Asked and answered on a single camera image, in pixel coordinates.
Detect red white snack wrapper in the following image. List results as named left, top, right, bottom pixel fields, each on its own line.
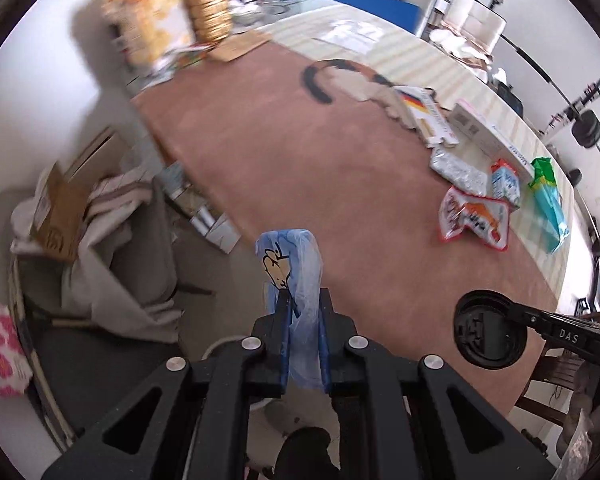
left=438, top=186, right=509, bottom=252

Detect beige cloth on chair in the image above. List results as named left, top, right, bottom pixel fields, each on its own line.
left=10, top=166, right=182, bottom=344

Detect black barbell weight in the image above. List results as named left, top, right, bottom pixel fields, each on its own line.
left=571, top=110, right=600, bottom=148

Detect flag printed white box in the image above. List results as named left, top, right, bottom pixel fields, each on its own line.
left=393, top=86, right=460, bottom=148

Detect grey upholstered chair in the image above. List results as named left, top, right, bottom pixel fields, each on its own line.
left=0, top=184, right=214, bottom=313

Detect stacked golden cookie boxes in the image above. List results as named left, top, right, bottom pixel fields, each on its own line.
left=184, top=0, right=233, bottom=44

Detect green blue snack bag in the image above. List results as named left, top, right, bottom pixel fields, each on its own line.
left=528, top=157, right=570, bottom=254

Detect silver foil blister pack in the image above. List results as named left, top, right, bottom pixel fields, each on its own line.
left=429, top=146, right=488, bottom=197

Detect long white cardboard box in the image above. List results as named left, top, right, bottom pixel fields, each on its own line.
left=448, top=99, right=534, bottom=183

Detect orange snack bag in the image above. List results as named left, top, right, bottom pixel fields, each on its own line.
left=102, top=0, right=195, bottom=73

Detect grey folding bed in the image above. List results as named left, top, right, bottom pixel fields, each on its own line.
left=8, top=257, right=182, bottom=452

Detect cat pattern table cloth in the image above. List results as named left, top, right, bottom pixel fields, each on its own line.
left=133, top=4, right=568, bottom=413

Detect brown cardboard shipping box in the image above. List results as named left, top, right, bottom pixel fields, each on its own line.
left=30, top=164, right=90, bottom=262

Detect blue flat board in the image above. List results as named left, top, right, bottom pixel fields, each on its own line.
left=332, top=0, right=422, bottom=35

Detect blue white plastic bag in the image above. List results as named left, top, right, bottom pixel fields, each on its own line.
left=256, top=229, right=323, bottom=389

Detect small blue white packet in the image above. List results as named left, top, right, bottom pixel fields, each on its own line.
left=491, top=158, right=521, bottom=209

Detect pink flower paper bag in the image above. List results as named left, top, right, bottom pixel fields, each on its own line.
left=0, top=304, right=33, bottom=399

